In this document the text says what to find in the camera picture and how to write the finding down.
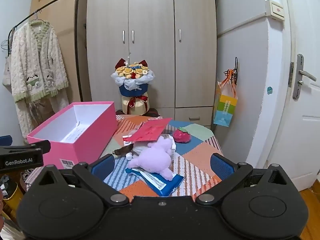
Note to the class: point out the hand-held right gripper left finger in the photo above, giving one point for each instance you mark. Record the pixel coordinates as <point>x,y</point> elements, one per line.
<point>102,167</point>

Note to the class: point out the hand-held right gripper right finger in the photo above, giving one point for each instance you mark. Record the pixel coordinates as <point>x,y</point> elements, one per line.
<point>221,166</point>

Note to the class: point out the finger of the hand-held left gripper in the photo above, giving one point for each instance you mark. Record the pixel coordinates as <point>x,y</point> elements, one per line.
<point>42,145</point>

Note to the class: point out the white cat plush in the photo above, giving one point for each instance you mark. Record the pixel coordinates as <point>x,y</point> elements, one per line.
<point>123,151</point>

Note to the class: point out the pink cardboard box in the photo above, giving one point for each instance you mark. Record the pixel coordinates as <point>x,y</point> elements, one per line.
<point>95,135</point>

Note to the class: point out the white red tube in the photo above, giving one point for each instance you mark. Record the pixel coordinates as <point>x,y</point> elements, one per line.
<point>127,140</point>

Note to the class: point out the red strawberry plush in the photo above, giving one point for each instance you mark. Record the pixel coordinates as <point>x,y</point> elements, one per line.
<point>181,136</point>

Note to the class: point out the purple plush toy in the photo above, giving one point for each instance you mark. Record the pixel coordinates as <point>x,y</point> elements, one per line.
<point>155,157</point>

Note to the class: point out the blue snack packet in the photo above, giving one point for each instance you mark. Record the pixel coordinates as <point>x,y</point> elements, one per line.
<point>170,183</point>

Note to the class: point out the small white box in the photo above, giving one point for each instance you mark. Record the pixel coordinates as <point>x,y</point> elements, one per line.
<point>171,143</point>

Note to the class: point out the red envelope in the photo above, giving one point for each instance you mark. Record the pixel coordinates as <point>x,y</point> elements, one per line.
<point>152,130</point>

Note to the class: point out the patchwork blanket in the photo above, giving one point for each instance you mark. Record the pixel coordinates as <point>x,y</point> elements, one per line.
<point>200,155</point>

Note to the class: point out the yellow container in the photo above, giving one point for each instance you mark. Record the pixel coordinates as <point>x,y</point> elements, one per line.
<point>12,195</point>

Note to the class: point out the colourful paper gift bag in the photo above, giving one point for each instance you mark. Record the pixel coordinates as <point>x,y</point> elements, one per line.
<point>225,107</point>

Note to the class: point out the cream tote bag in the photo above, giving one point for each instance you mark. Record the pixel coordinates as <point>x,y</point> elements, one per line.
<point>7,77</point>

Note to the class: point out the white door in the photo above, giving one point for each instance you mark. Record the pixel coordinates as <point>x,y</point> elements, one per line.
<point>300,130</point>

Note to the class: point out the crochet flower bouquet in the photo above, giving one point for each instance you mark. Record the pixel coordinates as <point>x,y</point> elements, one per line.
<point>132,85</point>

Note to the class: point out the blue round sticker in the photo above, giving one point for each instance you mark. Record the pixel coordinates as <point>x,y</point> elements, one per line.
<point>269,90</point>

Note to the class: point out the metal door latch plate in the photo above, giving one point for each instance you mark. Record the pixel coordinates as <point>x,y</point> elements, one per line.
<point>291,75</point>

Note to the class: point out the black clothes rack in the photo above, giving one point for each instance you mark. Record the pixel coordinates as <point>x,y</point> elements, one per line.
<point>76,30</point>

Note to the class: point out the grey wardrobe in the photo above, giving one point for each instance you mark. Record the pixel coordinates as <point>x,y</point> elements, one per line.
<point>150,55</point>

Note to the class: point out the black wall hook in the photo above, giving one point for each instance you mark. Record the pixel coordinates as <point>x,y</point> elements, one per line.
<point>236,65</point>

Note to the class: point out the beige light switch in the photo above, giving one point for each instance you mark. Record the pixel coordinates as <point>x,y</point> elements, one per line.
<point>275,10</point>

